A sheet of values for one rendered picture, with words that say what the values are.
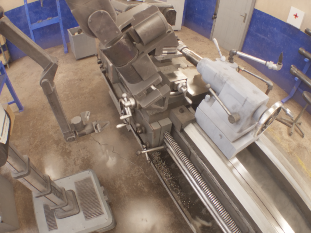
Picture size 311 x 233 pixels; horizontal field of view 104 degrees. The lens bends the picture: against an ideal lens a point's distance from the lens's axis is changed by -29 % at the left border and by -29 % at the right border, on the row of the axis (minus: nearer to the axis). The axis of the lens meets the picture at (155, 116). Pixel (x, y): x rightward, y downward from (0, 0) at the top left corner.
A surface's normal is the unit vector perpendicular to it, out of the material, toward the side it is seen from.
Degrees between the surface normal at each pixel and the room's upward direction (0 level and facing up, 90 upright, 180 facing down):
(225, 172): 36
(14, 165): 90
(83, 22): 90
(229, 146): 90
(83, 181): 0
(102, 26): 90
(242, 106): 76
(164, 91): 30
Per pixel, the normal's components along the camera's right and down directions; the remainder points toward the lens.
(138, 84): -0.39, -0.45
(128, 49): 0.78, 0.30
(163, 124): 0.07, -0.69
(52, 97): 0.47, 0.65
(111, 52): 0.03, 0.86
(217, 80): -0.87, 0.25
